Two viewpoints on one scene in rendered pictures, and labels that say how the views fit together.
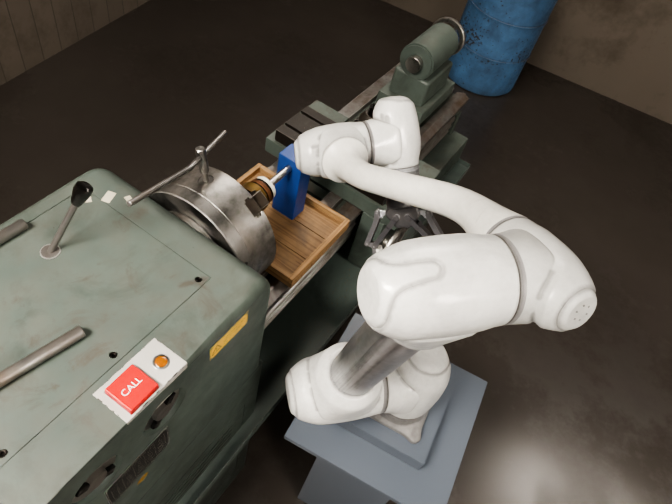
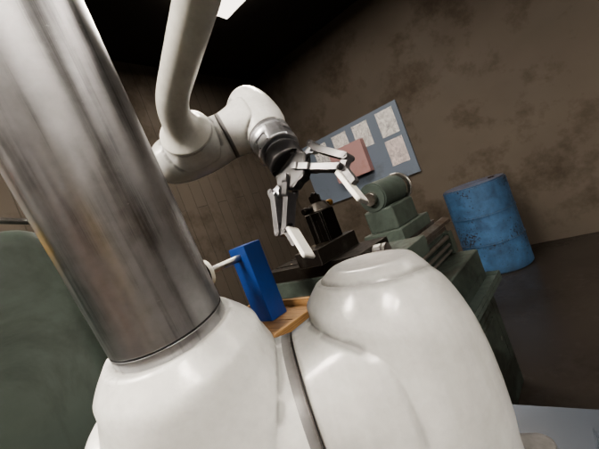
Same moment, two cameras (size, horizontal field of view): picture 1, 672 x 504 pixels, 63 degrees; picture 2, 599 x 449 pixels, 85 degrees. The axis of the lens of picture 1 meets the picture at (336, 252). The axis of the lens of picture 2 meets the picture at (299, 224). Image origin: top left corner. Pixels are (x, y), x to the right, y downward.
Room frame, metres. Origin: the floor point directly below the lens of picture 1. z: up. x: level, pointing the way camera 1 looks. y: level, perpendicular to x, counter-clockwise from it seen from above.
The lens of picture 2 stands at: (0.36, -0.36, 1.14)
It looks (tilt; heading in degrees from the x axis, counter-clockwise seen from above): 2 degrees down; 24
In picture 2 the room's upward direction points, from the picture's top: 21 degrees counter-clockwise
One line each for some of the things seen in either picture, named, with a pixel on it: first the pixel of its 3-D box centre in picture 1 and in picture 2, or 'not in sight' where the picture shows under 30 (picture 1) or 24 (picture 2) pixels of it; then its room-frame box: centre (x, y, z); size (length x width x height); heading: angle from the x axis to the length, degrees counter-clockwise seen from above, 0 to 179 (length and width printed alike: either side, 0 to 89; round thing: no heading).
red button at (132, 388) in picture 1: (132, 389); not in sight; (0.33, 0.25, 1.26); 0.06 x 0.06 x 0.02; 69
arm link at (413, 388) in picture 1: (412, 372); (395, 358); (0.68, -0.26, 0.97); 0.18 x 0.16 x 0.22; 117
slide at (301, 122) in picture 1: (343, 153); (324, 262); (1.40, 0.07, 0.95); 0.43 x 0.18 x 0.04; 69
